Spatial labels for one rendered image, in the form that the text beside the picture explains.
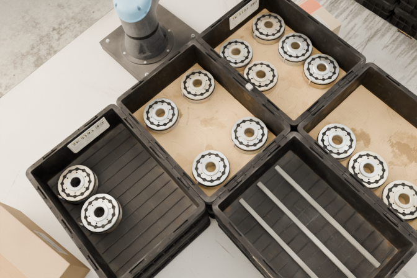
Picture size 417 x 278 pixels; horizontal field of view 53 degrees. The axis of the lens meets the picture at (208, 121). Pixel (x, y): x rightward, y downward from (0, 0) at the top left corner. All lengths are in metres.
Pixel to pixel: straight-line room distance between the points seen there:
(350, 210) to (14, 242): 0.88
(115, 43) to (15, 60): 1.20
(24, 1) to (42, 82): 1.35
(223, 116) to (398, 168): 0.50
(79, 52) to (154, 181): 0.63
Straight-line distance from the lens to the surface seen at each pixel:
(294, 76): 1.30
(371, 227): 1.18
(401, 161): 1.25
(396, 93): 1.25
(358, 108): 1.28
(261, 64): 1.28
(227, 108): 1.24
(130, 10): 1.31
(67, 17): 2.69
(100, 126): 1.22
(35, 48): 2.64
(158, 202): 1.17
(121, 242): 1.17
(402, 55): 1.58
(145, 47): 1.42
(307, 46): 1.33
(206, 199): 1.05
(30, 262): 1.22
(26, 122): 1.55
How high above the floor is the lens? 1.95
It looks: 66 degrees down
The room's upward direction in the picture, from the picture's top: 10 degrees counter-clockwise
